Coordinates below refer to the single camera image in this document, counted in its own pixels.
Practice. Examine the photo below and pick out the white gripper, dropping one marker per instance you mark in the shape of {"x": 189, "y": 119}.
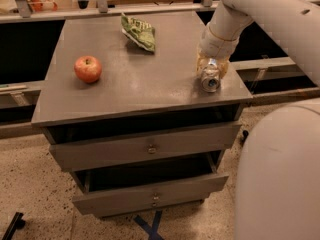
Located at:
{"x": 216, "y": 46}

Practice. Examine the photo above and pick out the silver blue redbull can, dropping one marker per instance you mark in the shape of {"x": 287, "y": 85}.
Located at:
{"x": 210, "y": 76}

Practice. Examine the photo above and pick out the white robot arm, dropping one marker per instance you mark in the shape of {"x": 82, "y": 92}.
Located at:
{"x": 278, "y": 179}

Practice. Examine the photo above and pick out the green jalapeno chip bag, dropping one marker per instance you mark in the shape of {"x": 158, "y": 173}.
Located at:
{"x": 140, "y": 32}

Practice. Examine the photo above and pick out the black metal stand leg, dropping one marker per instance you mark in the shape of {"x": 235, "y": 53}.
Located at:
{"x": 244, "y": 137}

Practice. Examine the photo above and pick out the grey drawer cabinet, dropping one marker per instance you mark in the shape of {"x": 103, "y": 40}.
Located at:
{"x": 137, "y": 92}

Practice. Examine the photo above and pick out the red apple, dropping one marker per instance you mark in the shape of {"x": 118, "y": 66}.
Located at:
{"x": 88, "y": 69}

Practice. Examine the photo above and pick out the upper grey drawer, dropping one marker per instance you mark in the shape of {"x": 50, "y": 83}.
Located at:
{"x": 104, "y": 152}

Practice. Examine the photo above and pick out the grey drawer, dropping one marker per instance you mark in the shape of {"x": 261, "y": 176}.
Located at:
{"x": 146, "y": 197}
{"x": 104, "y": 152}

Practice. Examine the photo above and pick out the lower grey drawer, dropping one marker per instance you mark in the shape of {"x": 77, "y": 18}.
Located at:
{"x": 146, "y": 197}

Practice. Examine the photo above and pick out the blue tape cross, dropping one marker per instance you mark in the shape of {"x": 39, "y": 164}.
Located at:
{"x": 150, "y": 230}

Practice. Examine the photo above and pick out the grey metal railing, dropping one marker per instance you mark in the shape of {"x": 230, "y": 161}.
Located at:
{"x": 100, "y": 4}

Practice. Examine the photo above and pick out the black leg bottom left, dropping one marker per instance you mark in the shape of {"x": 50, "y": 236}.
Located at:
{"x": 16, "y": 223}

